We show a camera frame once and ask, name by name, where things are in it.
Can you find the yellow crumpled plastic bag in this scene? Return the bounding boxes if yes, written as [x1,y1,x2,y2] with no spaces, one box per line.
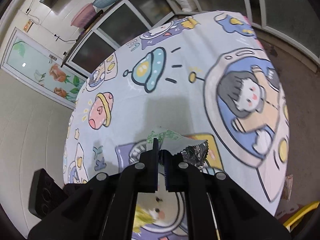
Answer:
[132,205,155,233]

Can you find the cartoon print tablecloth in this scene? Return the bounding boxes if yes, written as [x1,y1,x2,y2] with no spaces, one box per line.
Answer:
[63,11,290,239]

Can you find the floral glass door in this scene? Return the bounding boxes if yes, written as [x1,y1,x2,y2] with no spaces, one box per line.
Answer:
[1,28,86,109]

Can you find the yellow trash bin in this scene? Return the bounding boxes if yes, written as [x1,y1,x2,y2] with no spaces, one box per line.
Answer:
[283,201,319,232]

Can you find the black camera box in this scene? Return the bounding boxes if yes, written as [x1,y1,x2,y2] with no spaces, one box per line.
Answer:
[28,168,67,219]

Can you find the kitchen counter cabinets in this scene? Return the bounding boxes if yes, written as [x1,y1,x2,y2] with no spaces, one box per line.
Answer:
[63,0,319,75]

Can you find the silver foil wrapper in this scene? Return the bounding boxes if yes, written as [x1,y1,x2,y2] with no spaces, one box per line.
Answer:
[146,127,209,170]

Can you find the pink plastic basin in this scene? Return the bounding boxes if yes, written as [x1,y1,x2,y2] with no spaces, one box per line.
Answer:
[71,3,97,28]

